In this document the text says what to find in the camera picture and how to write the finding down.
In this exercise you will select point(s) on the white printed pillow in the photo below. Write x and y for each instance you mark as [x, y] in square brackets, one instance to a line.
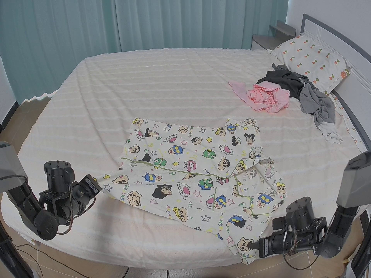
[313, 59]

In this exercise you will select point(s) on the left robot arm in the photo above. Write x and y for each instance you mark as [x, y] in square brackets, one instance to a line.
[29, 210]

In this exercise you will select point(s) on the bed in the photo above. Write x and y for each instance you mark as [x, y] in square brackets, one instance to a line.
[174, 82]

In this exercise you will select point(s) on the white printed pyjama top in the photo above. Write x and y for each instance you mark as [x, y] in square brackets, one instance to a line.
[188, 184]

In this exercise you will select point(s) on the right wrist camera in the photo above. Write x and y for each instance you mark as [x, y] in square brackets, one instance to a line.
[278, 224]

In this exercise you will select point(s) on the black garment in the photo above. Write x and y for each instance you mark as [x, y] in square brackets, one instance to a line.
[285, 81]

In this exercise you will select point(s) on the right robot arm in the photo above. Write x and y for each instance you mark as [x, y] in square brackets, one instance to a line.
[350, 184]

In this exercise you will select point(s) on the pink garment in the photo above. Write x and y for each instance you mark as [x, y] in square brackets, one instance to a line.
[266, 98]

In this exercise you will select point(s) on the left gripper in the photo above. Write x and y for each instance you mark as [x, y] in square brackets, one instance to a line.
[82, 197]

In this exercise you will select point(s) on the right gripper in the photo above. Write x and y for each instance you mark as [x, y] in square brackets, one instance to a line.
[274, 245]

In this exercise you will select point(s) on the grey bedside table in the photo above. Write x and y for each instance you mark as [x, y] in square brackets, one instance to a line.
[269, 40]

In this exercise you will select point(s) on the white garment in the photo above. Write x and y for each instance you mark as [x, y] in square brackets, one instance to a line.
[330, 132]

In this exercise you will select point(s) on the grey garment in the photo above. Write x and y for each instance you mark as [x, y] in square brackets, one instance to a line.
[316, 103]

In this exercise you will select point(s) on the blue-green curtain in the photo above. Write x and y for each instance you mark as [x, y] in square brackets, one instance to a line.
[145, 16]

